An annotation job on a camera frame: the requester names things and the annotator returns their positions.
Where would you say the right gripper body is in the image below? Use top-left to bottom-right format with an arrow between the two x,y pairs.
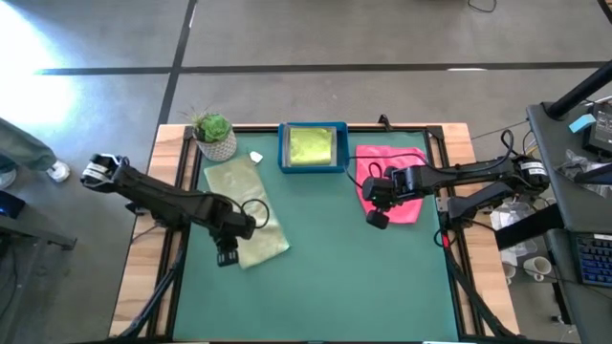
361,164 -> 423,205

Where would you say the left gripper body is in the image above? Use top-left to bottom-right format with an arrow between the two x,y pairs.
208,198 -> 258,253

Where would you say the pink microfiber towel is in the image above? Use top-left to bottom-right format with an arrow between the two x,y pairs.
355,144 -> 428,226

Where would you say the pale green microfiber towel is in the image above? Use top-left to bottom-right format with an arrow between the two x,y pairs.
204,150 -> 292,270

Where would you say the lime green microfiber towel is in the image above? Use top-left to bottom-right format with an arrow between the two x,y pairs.
288,126 -> 335,167

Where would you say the blue plastic bin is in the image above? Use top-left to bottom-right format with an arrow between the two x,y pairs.
277,120 -> 351,175

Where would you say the potted succulent plant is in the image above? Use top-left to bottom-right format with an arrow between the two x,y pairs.
180,106 -> 239,163

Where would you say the clear plastic bag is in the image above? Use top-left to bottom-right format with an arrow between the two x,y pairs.
489,199 -> 539,267

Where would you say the white mug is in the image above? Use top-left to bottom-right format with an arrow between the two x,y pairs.
501,261 -> 519,285
522,255 -> 555,284

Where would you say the black flat bar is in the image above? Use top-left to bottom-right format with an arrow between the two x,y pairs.
493,203 -> 567,251

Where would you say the grey side desk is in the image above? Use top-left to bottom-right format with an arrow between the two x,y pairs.
525,100 -> 612,344

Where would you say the crumpled plastic bag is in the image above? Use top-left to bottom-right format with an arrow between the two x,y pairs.
555,148 -> 612,198

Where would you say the light blue small box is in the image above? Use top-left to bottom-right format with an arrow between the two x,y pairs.
568,113 -> 598,135

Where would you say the person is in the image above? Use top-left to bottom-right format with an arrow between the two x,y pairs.
0,117 -> 72,191

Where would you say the black backlit keyboard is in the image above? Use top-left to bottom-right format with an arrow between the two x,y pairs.
575,231 -> 612,289

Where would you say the black case with blue light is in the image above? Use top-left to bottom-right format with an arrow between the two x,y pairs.
0,189 -> 27,221

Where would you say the black device with label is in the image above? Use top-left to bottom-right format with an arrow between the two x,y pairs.
584,101 -> 612,158

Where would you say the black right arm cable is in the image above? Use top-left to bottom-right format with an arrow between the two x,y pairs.
343,128 -> 516,190

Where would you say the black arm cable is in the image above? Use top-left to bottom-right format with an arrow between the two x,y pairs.
343,128 -> 516,190
238,198 -> 272,230

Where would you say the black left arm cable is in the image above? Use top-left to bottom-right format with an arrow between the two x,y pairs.
238,198 -> 272,230

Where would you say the black aluminium rig frame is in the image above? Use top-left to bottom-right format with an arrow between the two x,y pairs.
109,122 -> 521,343

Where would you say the black stand post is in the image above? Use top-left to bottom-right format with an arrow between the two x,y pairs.
544,59 -> 612,121

